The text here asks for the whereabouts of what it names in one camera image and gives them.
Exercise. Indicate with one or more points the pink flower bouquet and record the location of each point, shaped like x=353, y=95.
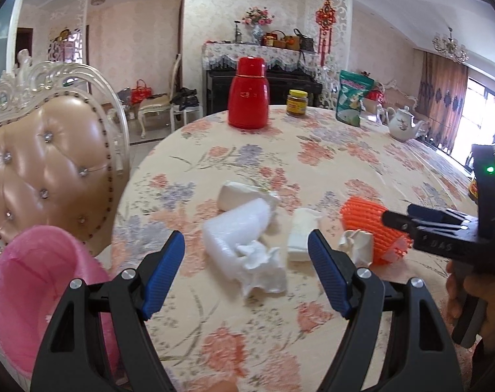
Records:
x=257, y=16

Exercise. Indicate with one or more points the red gift bag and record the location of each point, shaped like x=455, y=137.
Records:
x=139, y=94

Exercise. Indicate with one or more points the floral lace piano cover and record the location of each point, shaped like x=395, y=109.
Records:
x=231, y=53

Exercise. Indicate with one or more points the cream paper wrapper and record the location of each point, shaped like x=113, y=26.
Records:
x=358, y=247

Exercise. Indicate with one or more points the white porcelain teapot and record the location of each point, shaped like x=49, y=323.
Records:
x=402, y=124

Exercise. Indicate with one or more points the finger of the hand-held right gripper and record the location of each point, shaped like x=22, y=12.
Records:
x=429, y=211
x=398, y=220

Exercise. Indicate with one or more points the black piano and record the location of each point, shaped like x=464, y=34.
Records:
x=219, y=90

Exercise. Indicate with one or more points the brass crystal chandelier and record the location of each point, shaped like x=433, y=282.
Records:
x=450, y=47

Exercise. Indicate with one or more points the white glass door cabinet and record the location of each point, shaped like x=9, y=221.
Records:
x=2, y=36

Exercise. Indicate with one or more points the black cloth heap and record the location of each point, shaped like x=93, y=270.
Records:
x=186, y=99

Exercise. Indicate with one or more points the blue white porcelain vase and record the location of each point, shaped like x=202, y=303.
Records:
x=258, y=34

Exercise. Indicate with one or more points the cream side chair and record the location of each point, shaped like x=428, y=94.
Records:
x=155, y=108

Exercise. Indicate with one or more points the yellow lid glass jar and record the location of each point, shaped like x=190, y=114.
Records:
x=297, y=104

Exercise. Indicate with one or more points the cream tufted carved chair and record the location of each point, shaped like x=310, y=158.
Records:
x=47, y=151

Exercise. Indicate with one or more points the brown basket handbag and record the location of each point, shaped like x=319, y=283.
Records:
x=274, y=40

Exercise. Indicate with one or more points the white foam pouch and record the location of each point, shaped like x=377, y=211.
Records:
x=235, y=196

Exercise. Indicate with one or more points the white carved hallway screen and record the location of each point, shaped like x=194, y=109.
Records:
x=69, y=41

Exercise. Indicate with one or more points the white bubble wrap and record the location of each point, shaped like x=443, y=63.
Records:
x=235, y=232

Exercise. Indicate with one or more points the red knot wall ornament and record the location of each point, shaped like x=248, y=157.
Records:
x=325, y=16

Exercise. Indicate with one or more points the white tissue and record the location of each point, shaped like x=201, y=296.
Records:
x=266, y=271

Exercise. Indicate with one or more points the orange woven basket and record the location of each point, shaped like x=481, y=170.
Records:
x=291, y=43

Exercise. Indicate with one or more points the green snack bag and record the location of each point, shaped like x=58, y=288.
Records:
x=353, y=98

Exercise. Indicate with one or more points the small orange foam fruit net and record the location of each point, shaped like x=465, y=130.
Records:
x=362, y=220

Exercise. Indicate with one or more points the black metal stand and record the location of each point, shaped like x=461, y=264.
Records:
x=238, y=32

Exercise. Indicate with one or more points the bright window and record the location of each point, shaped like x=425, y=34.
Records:
x=484, y=118

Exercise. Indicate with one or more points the white foam sheet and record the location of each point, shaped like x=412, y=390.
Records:
x=302, y=237

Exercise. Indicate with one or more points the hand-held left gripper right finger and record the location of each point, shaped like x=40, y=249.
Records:
x=331, y=275

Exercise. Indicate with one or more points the dark leather handbag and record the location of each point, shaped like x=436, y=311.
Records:
x=306, y=43

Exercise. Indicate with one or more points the white carved sofa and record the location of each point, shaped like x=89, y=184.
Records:
x=398, y=96

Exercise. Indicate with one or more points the brown patterned curtain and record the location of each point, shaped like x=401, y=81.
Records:
x=441, y=94

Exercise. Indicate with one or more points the pink lined waste bin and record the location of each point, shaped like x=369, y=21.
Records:
x=35, y=277

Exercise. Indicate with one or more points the red thermos flask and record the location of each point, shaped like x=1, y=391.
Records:
x=247, y=98

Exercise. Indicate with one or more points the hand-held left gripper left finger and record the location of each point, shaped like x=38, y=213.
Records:
x=161, y=277

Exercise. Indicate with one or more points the dark wooden door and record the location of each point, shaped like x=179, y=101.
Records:
x=25, y=43

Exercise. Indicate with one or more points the red sofa cushion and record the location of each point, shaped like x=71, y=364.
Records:
x=374, y=95

